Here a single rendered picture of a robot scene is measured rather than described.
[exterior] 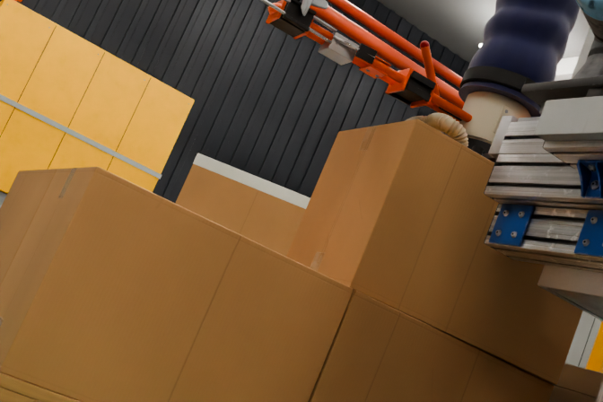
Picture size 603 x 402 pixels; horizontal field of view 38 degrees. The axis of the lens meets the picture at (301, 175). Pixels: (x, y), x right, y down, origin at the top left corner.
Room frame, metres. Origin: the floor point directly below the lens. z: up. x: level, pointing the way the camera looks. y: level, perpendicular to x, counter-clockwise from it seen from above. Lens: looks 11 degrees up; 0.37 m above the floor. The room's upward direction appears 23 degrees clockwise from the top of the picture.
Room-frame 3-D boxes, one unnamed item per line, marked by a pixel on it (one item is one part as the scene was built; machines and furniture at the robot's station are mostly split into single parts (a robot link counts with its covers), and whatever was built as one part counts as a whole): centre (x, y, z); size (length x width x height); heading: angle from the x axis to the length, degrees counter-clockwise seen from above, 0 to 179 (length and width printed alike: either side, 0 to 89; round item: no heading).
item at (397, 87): (2.05, -0.16, 1.07); 0.10 x 0.08 x 0.06; 21
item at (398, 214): (2.14, -0.39, 0.74); 0.60 x 0.40 x 0.40; 111
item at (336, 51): (1.98, 0.04, 1.07); 0.07 x 0.07 x 0.04; 21
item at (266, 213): (4.01, 0.14, 0.82); 0.60 x 0.40 x 0.40; 83
